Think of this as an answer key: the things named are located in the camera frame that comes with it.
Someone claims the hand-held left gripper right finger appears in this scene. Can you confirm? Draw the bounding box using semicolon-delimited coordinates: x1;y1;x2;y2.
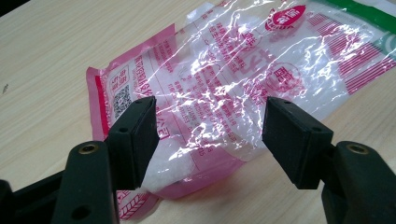
262;95;396;224

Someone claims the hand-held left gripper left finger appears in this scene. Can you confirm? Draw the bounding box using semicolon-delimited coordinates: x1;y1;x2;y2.
50;95;161;224

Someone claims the pink printed plastic bag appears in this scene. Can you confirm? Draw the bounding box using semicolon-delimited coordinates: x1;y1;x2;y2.
85;0;396;220

